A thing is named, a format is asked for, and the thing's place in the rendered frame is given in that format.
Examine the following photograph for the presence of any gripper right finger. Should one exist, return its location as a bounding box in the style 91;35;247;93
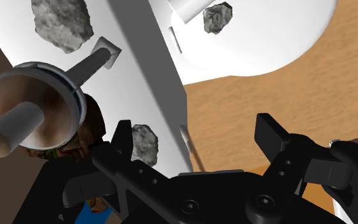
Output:
246;113;358;224

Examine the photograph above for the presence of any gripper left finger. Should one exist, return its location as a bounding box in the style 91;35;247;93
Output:
12;119;198;224

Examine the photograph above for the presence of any small grey rock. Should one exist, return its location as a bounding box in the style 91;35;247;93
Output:
130;123;160;167
202;1;233;35

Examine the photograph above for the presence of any brown and blue figure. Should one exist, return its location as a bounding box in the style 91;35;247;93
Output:
25;93;115;224

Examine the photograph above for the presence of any large grey rock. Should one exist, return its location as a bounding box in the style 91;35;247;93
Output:
31;0;95;55

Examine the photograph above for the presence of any white cylinder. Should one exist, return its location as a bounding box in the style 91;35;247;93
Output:
167;0;217;25

